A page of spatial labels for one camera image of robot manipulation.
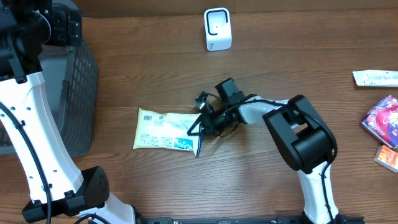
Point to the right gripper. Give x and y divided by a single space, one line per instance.
206 126

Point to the cream snack bag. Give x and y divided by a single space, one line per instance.
168 131

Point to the white conditioner tube gold cap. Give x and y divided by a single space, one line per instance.
377 78

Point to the red purple liners pack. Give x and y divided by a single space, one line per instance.
381 121

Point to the orange snack packet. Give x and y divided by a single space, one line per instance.
387 158

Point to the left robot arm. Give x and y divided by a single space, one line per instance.
56 185

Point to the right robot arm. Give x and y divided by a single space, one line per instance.
304 141

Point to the white barcode scanner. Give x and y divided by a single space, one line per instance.
218 31

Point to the grey plastic shopping basket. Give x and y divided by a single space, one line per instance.
74 99

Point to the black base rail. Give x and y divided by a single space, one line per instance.
279 220

